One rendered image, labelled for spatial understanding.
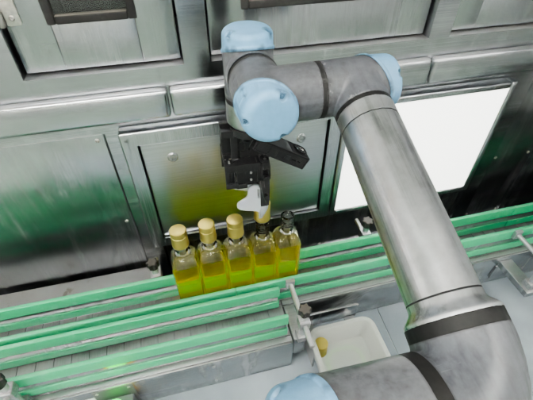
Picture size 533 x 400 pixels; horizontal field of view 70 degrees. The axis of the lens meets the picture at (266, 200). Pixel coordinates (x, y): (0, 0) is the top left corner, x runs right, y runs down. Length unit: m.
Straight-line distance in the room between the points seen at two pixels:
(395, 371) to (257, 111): 0.30
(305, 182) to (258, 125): 0.50
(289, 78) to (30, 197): 0.66
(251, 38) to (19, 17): 0.39
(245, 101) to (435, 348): 0.32
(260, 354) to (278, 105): 0.65
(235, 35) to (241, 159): 0.21
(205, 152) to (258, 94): 0.39
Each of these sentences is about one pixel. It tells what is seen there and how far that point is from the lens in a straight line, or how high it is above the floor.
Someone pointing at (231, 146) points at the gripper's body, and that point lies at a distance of 0.65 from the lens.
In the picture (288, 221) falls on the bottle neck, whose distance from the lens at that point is 0.82.
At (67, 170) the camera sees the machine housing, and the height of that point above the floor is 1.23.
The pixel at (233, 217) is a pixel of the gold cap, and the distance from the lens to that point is 0.79.
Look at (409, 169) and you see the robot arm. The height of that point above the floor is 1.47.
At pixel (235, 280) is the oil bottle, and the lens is 0.91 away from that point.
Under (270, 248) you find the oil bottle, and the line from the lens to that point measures 0.85.
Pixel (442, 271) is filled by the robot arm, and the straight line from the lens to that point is 0.40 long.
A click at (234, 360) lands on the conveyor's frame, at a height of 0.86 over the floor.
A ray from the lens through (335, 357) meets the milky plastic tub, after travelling 1.07.
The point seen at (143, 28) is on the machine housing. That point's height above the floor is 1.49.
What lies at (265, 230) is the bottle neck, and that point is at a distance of 0.82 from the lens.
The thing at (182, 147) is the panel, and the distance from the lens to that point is 0.82.
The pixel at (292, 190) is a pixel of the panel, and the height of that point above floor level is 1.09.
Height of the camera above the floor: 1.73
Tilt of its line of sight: 44 degrees down
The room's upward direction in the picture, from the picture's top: straight up
